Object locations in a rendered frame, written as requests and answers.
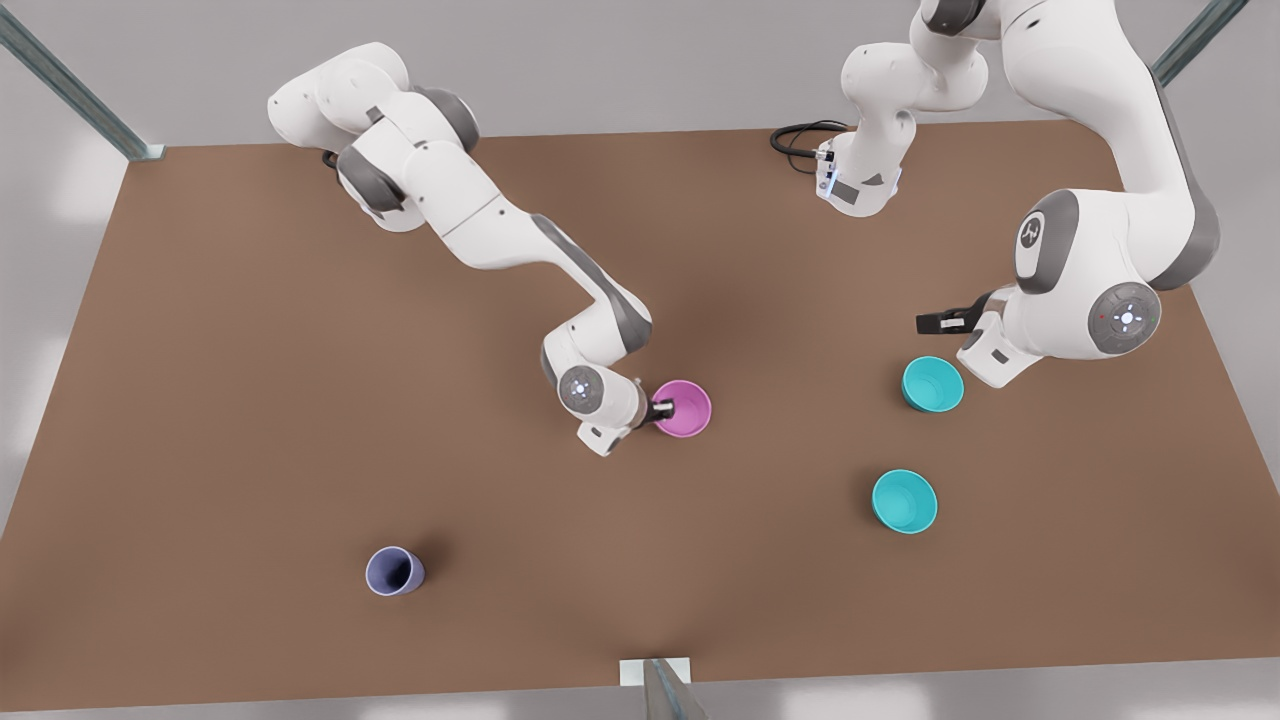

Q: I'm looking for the pink bowl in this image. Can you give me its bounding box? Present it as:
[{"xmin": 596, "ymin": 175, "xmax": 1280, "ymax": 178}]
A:
[{"xmin": 652, "ymin": 379, "xmax": 713, "ymax": 439}]

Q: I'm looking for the teal blue bowl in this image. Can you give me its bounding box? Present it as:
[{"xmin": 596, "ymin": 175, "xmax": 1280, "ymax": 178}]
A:
[
  {"xmin": 871, "ymin": 469, "xmax": 939, "ymax": 535},
  {"xmin": 901, "ymin": 356, "xmax": 965, "ymax": 415}
]

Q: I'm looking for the silver frame post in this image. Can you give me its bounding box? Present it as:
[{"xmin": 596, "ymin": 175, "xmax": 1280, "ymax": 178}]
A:
[
  {"xmin": 0, "ymin": 5, "xmax": 165, "ymax": 162},
  {"xmin": 619, "ymin": 657, "xmax": 709, "ymax": 720},
  {"xmin": 1150, "ymin": 0, "xmax": 1251, "ymax": 89}
]

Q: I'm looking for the lavender cup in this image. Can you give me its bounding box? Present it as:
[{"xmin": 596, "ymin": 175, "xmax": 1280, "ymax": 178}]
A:
[{"xmin": 364, "ymin": 545, "xmax": 426, "ymax": 598}]

